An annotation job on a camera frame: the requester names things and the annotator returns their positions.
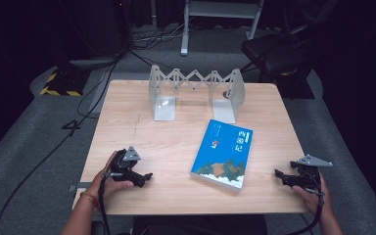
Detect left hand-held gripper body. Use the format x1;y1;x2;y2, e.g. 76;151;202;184
109;145;145;182

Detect bundle of floor cables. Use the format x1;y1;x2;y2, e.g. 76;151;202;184
131;23;190;51

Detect long black floor cable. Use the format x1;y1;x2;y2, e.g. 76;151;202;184
0;55;125;235

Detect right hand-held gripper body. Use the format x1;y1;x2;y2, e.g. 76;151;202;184
288;154;334;193

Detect grey tape marker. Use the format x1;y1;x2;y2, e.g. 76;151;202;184
68;182;92;193

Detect blue paperback book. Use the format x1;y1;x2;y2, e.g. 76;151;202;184
190;118;255;192

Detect black folding chair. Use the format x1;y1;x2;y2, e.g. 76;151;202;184
240;23;317;82

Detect white expandable metal bookend rack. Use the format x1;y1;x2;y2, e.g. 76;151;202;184
148;64;247;124

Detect person's dark clothing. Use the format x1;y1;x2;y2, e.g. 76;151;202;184
91;214;268;235

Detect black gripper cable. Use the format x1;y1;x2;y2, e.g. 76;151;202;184
287;189;326;235
97;172;112;235

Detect white metal stand frame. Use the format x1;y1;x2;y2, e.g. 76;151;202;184
179;0;265;57

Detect orange wrist bracelet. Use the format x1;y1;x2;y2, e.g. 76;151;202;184
79;191;100;208

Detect yellow black striped base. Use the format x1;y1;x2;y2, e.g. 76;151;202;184
39;68;91;97

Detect person's left hand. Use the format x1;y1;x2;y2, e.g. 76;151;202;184
85;150;135;200

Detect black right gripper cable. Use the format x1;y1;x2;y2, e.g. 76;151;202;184
287;189;326;235

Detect person's right hand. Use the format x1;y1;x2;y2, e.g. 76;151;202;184
291;172;333;216

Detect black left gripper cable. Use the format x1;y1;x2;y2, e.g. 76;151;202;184
97;172;112;235

